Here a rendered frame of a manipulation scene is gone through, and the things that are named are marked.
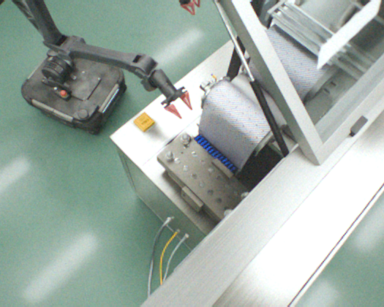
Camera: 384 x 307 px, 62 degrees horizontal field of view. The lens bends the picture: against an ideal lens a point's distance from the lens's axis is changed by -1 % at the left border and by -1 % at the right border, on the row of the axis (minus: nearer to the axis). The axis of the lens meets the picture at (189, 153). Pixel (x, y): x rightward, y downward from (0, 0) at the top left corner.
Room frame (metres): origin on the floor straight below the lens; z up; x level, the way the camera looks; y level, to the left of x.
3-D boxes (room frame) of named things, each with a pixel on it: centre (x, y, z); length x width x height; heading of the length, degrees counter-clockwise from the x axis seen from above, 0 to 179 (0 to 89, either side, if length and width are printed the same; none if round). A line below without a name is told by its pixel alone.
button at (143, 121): (0.65, 0.22, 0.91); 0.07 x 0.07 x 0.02; 53
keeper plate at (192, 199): (0.32, -0.04, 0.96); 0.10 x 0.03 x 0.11; 53
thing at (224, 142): (0.53, -0.12, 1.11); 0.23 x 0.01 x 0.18; 53
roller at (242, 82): (0.67, -0.23, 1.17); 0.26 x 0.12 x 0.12; 53
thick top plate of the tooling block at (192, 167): (0.40, -0.08, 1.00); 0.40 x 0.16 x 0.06; 53
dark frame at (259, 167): (0.58, -0.21, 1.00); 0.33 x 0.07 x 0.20; 53
